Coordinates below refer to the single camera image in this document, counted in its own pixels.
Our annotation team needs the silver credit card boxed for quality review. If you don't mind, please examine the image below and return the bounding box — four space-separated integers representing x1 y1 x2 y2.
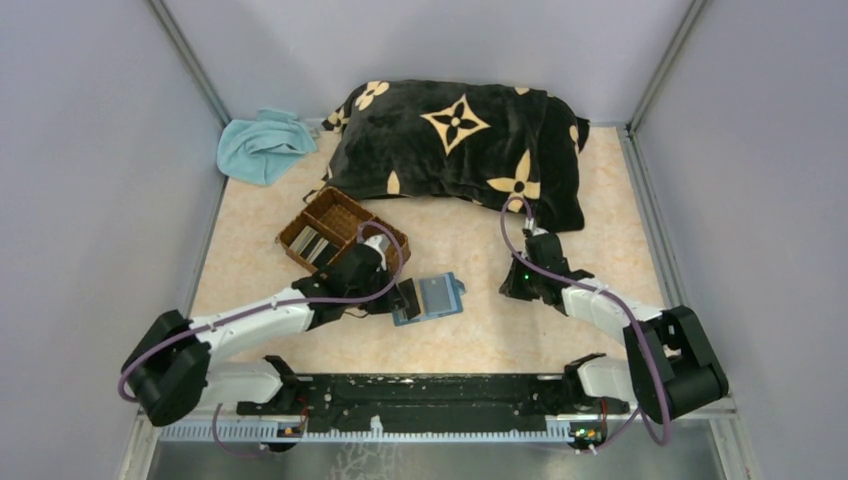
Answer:
419 273 462 316

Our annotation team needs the teal leather card holder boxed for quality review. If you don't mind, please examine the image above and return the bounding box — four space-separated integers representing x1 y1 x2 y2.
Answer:
391 272 465 327

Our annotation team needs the woven brown divided basket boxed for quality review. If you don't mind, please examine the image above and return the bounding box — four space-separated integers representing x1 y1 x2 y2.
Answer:
276 187 411 273

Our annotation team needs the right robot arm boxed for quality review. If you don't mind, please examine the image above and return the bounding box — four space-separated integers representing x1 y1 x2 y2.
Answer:
500 228 729 424

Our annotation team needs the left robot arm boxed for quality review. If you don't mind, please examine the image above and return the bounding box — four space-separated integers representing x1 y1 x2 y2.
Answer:
117 234 397 427

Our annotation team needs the black pillow with tan flowers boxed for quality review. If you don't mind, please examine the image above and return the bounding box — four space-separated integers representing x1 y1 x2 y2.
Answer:
303 80 590 233

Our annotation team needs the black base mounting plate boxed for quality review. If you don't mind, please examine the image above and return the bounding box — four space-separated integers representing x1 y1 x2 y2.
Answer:
236 374 630 434

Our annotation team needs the light blue cloth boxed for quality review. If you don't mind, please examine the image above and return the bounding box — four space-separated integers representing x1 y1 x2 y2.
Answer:
216 109 318 187

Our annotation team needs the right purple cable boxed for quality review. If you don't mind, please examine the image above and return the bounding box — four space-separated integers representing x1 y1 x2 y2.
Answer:
500 193 674 455

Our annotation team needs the purple cable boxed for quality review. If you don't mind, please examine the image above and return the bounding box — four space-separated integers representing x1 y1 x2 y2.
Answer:
117 221 407 460
500 193 674 455

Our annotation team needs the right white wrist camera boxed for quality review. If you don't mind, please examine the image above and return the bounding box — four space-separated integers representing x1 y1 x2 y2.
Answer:
522 220 548 238

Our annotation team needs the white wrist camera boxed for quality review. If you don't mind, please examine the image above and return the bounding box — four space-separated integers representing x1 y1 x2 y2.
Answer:
522 220 548 238
364 234 390 271

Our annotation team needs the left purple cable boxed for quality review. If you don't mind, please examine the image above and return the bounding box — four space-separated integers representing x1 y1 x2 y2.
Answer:
117 221 407 460

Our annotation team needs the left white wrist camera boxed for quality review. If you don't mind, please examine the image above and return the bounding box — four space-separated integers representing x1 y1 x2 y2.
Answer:
364 234 390 271

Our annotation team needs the aluminium front rail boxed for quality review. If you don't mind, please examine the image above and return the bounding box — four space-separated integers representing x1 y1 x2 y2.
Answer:
137 374 738 444

